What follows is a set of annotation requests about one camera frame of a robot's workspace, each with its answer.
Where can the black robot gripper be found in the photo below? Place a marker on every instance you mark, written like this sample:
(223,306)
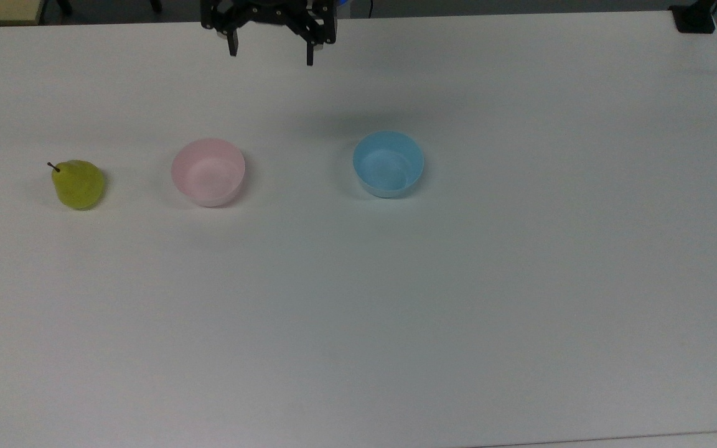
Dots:
(268,9)

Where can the green pear with brown stem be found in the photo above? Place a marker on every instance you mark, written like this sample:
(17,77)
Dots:
(78,185)

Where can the pink plastic bowl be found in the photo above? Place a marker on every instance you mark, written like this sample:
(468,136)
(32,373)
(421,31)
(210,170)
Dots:
(209,174)

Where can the light blue plastic bowl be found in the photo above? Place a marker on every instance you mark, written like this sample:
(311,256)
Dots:
(388,168)

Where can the black furniture leg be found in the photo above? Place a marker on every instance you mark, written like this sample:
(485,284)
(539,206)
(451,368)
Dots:
(155,5)
(64,6)

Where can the black table clamp mount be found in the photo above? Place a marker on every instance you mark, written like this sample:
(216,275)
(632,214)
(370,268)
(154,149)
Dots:
(694,18)

